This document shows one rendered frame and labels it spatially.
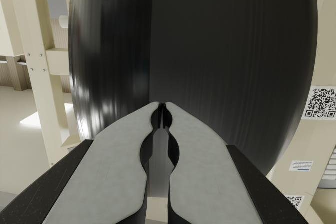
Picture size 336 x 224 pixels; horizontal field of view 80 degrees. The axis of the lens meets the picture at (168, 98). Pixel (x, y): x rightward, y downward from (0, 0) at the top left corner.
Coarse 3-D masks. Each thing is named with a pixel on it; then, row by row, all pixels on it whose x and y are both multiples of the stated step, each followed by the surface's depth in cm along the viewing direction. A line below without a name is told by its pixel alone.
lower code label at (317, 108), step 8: (312, 88) 40; (320, 88) 40; (328, 88) 40; (312, 96) 41; (320, 96) 41; (328, 96) 41; (312, 104) 41; (320, 104) 41; (328, 104) 41; (304, 112) 42; (312, 112) 42; (320, 112) 42; (328, 112) 42
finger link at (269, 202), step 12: (240, 156) 8; (240, 168) 8; (252, 168) 8; (252, 180) 7; (264, 180) 7; (252, 192) 7; (264, 192) 7; (276, 192) 7; (264, 204) 6; (276, 204) 6; (288, 204) 6; (264, 216) 6; (276, 216) 6; (288, 216) 6; (300, 216) 6
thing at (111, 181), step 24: (120, 120) 10; (144, 120) 10; (96, 144) 8; (120, 144) 8; (144, 144) 9; (96, 168) 7; (120, 168) 7; (144, 168) 7; (72, 192) 6; (96, 192) 6; (120, 192) 6; (144, 192) 6; (48, 216) 6; (72, 216) 6; (96, 216) 6; (120, 216) 6; (144, 216) 7
